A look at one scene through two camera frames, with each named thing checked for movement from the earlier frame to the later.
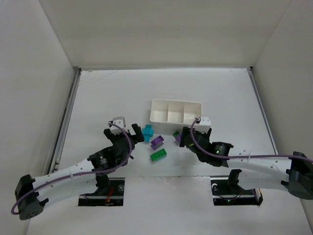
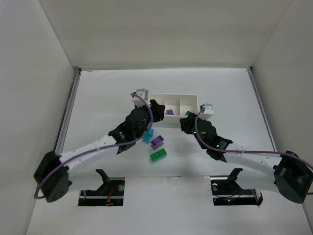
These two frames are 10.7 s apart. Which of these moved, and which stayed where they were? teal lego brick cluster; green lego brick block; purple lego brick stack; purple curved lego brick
Moved: purple curved lego brick
Stayed: green lego brick block; purple lego brick stack; teal lego brick cluster
